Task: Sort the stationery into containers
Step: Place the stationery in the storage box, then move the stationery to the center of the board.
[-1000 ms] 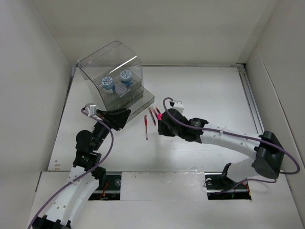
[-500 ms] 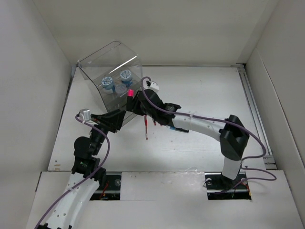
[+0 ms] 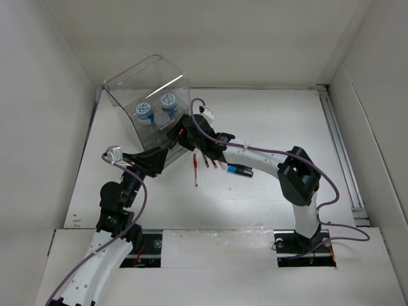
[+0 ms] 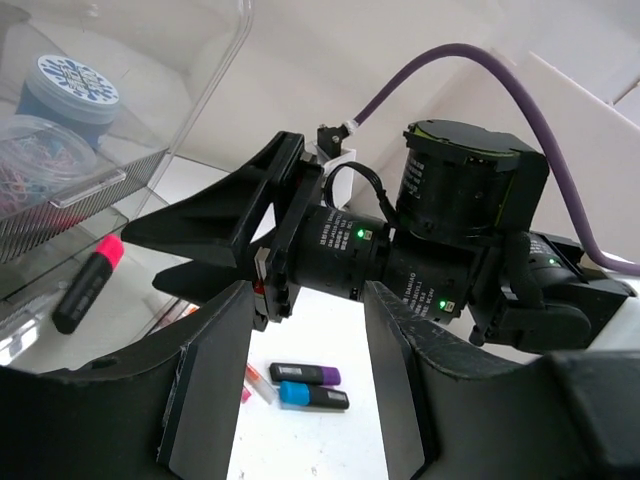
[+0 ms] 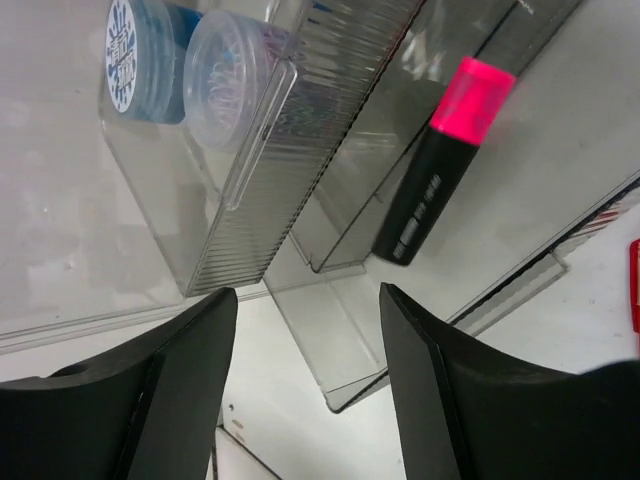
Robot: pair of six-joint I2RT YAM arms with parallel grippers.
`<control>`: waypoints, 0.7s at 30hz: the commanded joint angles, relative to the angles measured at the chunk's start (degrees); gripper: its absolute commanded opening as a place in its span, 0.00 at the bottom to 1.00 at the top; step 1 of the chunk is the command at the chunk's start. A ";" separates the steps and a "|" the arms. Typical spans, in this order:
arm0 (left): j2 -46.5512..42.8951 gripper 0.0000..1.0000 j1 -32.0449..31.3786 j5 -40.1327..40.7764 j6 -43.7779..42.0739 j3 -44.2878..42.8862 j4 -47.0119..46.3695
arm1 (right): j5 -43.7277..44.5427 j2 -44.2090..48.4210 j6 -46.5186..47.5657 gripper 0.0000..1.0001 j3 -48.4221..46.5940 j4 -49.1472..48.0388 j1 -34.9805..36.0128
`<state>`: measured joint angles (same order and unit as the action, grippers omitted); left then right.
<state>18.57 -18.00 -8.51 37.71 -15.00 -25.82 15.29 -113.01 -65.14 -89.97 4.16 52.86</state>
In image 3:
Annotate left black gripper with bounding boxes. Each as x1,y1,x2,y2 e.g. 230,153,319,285
121,146,167,207

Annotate clear jar purple contents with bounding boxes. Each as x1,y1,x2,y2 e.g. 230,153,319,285
154,112,170,128

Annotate blue tape jar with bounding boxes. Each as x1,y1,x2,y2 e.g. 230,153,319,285
135,102,154,126
160,93,177,117

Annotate clear acrylic drawer organizer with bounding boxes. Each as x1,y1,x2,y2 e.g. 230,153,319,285
103,54,191,151

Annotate blue highlighter marker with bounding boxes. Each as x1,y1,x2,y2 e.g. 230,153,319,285
227,164,253,178

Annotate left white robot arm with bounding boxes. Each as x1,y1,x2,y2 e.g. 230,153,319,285
46,147,168,305

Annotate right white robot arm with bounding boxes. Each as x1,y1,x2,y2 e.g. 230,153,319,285
166,114,321,251

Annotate red pen lying apart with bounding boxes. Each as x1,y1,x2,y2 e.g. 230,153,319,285
193,153,198,187

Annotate red pen middle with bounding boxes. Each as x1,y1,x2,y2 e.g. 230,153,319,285
201,152,210,168

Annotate red pen white cap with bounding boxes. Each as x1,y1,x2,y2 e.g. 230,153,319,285
217,161,226,171

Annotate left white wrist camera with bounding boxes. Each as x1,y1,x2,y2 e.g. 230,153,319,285
102,146,124,165

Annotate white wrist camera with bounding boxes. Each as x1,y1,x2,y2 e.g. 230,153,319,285
102,146,124,165
200,107,214,124

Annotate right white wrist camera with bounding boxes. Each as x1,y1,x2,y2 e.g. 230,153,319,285
200,107,214,124

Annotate front aluminium rail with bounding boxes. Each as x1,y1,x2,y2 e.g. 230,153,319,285
124,228,332,268

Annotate aluminium rail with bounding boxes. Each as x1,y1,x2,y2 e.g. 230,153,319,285
309,85,371,228
124,228,332,268

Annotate right aluminium rail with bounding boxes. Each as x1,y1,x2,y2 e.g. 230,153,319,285
309,85,371,228

